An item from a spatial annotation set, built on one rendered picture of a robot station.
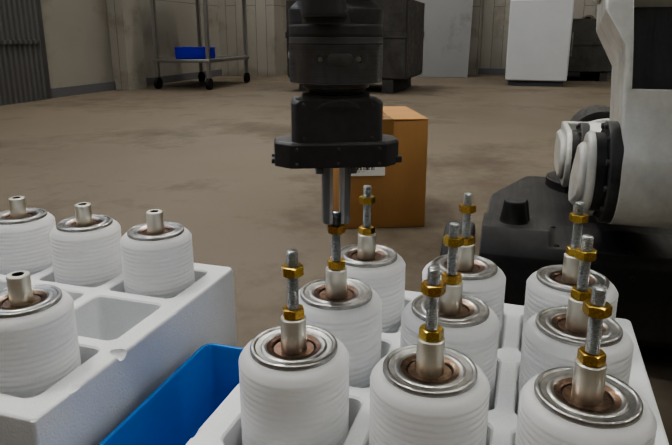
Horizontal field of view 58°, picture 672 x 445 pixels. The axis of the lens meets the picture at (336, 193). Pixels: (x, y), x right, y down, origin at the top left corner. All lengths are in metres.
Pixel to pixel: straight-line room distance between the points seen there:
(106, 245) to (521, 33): 6.08
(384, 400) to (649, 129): 0.54
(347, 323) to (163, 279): 0.32
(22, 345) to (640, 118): 0.77
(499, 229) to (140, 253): 0.56
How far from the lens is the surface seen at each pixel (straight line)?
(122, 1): 6.30
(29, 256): 0.99
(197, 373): 0.83
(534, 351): 0.59
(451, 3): 8.20
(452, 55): 8.01
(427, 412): 0.48
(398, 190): 1.65
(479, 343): 0.59
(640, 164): 0.86
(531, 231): 1.02
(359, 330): 0.61
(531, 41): 6.73
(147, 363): 0.76
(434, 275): 0.47
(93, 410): 0.70
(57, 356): 0.69
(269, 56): 8.03
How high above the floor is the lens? 0.51
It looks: 15 degrees down
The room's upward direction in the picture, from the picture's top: straight up
